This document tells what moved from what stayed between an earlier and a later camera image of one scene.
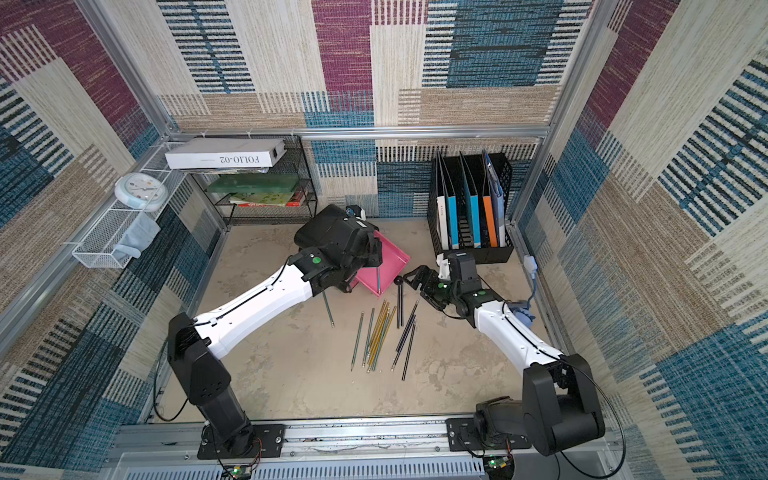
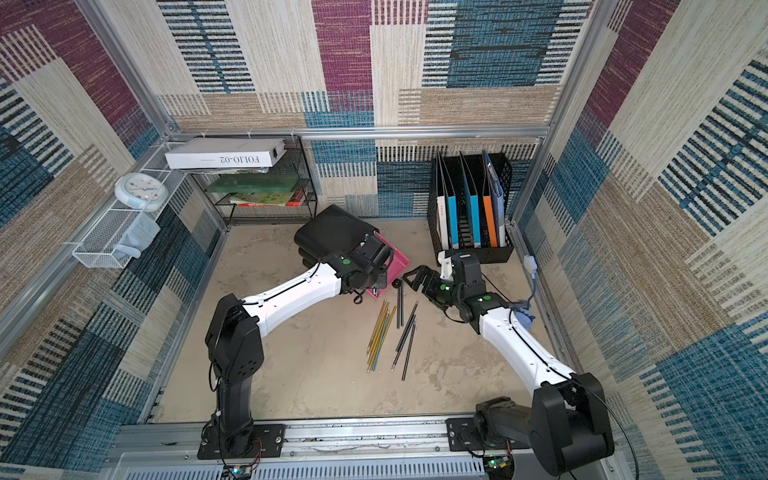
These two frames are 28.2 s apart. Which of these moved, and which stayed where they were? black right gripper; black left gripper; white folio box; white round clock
Moved: black left gripper
Stayed: white folio box; white round clock; black right gripper
